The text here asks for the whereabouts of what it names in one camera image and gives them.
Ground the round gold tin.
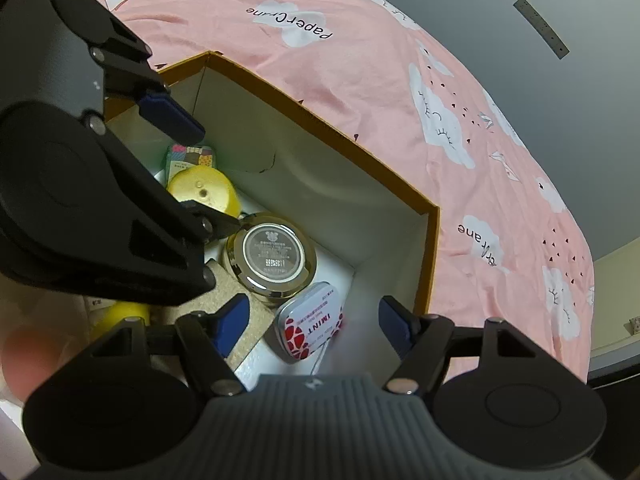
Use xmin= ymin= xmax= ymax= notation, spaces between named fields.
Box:
xmin=223 ymin=213 xmax=317 ymax=309

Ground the pink printed blanket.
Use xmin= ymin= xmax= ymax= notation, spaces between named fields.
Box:
xmin=35 ymin=0 xmax=597 ymax=387

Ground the small patterned box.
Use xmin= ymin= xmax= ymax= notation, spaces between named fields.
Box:
xmin=163 ymin=143 xmax=219 ymax=174

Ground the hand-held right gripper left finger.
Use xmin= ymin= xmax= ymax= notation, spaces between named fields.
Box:
xmin=94 ymin=293 xmax=250 ymax=397

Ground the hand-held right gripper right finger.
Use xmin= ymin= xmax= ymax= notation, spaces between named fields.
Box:
xmin=378 ymin=295 xmax=547 ymax=394

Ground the yellow object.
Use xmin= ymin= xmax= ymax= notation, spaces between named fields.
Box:
xmin=91 ymin=301 xmax=151 ymax=344

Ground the grey ruler strip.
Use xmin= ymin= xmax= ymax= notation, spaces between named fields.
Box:
xmin=513 ymin=0 xmax=571 ymax=62

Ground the pink round object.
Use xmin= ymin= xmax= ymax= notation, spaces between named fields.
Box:
xmin=0 ymin=326 xmax=69 ymax=404

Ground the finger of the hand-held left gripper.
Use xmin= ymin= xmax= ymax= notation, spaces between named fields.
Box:
xmin=49 ymin=0 xmax=207 ymax=144
xmin=100 ymin=194 xmax=242 ymax=307

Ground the red and white mint tin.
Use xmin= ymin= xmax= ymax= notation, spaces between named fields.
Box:
xmin=273 ymin=281 xmax=347 ymax=364

